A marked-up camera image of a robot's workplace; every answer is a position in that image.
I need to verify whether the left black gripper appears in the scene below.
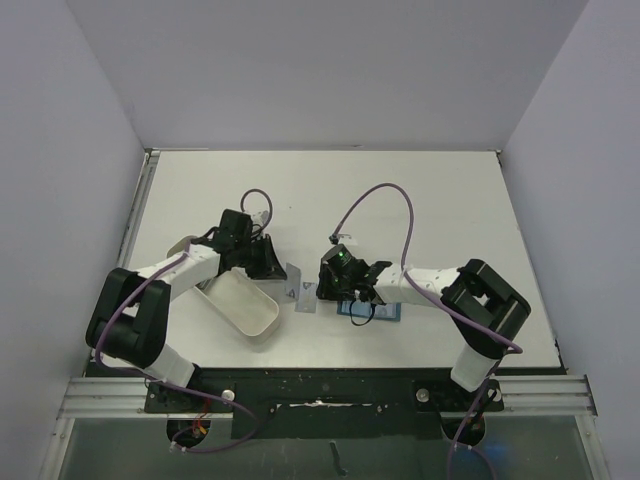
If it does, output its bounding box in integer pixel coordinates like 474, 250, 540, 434
235, 233, 286, 280

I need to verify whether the white oblong plastic tray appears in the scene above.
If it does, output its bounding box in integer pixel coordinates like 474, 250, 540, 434
162, 236, 279, 344

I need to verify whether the blue leather card holder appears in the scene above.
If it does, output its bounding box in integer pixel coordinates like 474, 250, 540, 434
337, 301, 401, 324

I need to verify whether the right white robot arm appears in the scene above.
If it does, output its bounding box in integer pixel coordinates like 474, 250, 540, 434
316, 244, 531, 409

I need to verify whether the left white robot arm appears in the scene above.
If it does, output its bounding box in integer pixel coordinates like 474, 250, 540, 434
85, 209, 287, 411

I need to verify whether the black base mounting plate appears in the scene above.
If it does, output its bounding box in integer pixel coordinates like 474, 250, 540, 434
141, 367, 566, 446

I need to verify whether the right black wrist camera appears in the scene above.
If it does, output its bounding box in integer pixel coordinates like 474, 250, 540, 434
326, 234, 359, 274

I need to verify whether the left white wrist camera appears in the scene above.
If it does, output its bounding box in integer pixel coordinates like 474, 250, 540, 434
250, 210, 272, 229

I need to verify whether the aluminium left side rail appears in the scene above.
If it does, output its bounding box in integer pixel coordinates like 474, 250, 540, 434
89, 148, 160, 361

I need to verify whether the aluminium rail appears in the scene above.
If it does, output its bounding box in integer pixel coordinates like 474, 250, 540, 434
58, 375, 610, 479
89, 148, 160, 361

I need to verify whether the aluminium front rail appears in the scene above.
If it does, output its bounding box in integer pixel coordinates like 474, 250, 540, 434
58, 375, 610, 479

